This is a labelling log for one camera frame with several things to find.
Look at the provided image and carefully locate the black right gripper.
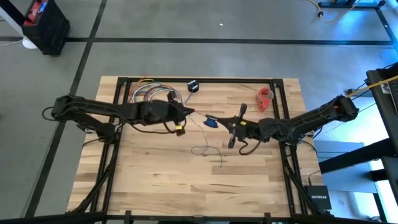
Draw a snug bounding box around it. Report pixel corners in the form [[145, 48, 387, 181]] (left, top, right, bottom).
[[205, 103, 261, 149]]

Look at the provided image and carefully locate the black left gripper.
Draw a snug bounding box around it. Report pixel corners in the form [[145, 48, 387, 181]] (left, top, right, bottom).
[[144, 91, 196, 137]]

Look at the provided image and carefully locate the small blue connector module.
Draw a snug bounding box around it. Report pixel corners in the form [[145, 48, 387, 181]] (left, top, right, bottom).
[[203, 117, 220, 129]]

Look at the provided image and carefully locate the long thin blue cable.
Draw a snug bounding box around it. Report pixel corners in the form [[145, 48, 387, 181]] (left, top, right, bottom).
[[188, 112, 224, 169]]

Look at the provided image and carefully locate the small black roll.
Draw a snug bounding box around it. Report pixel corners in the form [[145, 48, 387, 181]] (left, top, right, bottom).
[[187, 79, 200, 93]]

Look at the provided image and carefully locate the red tape dispenser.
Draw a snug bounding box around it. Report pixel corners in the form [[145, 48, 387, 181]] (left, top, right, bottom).
[[255, 87, 274, 113]]

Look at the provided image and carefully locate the grey metal mounting plate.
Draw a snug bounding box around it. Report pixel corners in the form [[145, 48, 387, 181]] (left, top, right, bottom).
[[77, 123, 96, 134]]

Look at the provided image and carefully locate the black desk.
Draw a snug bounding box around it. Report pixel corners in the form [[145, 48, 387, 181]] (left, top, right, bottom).
[[318, 61, 398, 224]]

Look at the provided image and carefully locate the black red toolbox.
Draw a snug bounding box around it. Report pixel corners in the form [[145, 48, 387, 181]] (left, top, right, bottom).
[[21, 0, 72, 56]]

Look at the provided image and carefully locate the bundle of coloured cables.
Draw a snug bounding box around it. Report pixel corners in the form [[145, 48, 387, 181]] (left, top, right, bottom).
[[131, 83, 194, 108]]

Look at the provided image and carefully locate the purple cable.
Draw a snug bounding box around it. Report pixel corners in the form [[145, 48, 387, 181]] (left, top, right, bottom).
[[147, 85, 184, 103]]

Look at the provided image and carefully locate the bundle of cables and plug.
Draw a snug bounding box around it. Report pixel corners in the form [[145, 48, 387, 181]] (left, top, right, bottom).
[[132, 83, 170, 103]]

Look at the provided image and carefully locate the orange cable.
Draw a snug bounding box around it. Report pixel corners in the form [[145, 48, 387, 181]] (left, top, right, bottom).
[[129, 73, 156, 100]]

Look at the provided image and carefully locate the black Netgear network switch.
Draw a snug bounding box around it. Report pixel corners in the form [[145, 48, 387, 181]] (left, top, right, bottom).
[[303, 185, 333, 210]]

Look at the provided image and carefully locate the pale yellow cord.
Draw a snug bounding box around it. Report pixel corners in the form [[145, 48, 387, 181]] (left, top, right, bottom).
[[307, 0, 363, 24]]

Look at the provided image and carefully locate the yellow hanging cable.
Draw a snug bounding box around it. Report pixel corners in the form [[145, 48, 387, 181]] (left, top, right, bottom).
[[346, 73, 398, 99]]

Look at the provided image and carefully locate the black floor stand frame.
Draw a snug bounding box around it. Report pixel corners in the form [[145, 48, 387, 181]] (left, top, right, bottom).
[[317, 0, 398, 49]]

